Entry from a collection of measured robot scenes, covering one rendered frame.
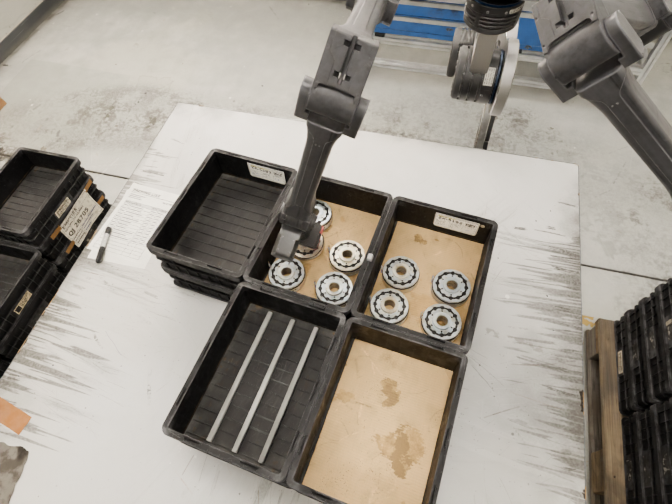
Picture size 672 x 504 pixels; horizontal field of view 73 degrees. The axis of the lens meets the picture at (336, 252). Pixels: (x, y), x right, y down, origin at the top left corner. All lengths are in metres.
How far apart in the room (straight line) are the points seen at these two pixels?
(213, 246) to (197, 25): 2.73
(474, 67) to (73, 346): 1.39
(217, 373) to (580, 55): 1.01
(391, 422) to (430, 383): 0.14
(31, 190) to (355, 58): 1.86
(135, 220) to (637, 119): 1.47
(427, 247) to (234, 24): 2.86
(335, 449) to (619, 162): 2.39
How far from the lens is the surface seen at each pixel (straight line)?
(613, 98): 0.77
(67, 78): 3.83
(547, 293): 1.53
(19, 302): 2.15
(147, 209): 1.75
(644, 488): 1.94
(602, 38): 0.72
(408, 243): 1.36
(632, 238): 2.73
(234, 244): 1.40
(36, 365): 1.62
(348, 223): 1.39
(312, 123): 0.77
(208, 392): 1.23
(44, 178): 2.39
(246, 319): 1.27
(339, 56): 0.73
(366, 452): 1.14
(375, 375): 1.18
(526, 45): 3.03
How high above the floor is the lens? 1.96
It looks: 58 degrees down
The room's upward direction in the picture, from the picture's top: 4 degrees counter-clockwise
